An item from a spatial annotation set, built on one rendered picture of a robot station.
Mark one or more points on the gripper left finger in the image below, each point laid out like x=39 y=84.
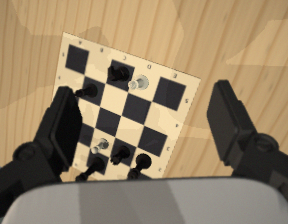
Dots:
x=52 y=151

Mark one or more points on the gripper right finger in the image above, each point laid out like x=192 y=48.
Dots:
x=239 y=145

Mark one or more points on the chessboard with cream and black squares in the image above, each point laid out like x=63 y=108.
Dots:
x=146 y=121

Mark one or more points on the white chess piece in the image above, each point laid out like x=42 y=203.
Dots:
x=141 y=83

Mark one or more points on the white pawn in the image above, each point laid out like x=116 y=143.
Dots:
x=102 y=144

